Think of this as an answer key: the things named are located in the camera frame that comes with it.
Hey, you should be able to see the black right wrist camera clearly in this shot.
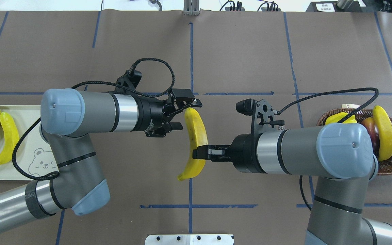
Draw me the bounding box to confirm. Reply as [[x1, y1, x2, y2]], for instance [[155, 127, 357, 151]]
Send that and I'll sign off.
[[235, 99, 285, 134]]

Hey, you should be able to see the aluminium frame post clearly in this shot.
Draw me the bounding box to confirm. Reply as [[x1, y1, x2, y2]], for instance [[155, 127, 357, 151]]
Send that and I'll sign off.
[[183, 0, 200, 16]]

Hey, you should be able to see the white bear tray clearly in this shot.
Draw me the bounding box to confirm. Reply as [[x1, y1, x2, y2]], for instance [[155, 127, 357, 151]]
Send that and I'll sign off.
[[0, 105, 58, 180]]

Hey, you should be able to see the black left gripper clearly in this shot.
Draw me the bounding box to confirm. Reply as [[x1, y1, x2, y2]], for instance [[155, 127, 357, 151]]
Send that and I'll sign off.
[[136, 88, 203, 137]]

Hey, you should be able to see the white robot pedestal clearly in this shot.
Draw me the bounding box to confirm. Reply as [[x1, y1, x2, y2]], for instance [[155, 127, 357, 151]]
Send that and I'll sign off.
[[145, 234, 235, 245]]

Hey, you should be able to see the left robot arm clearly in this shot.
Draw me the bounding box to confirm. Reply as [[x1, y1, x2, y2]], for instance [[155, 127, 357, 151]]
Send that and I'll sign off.
[[0, 88, 202, 233]]

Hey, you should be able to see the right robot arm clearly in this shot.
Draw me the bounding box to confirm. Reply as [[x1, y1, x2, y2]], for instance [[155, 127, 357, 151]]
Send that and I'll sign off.
[[190, 123, 392, 245]]

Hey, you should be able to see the yellow starfruit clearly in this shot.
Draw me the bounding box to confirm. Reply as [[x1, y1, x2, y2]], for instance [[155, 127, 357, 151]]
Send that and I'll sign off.
[[325, 112, 357, 125]]

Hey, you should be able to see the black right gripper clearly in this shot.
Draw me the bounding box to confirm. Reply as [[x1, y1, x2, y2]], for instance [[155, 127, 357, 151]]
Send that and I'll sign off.
[[192, 134, 261, 173]]

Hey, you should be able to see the woven wicker basket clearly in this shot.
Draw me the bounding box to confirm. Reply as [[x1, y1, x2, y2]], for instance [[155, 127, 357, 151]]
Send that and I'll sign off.
[[316, 108, 392, 176]]

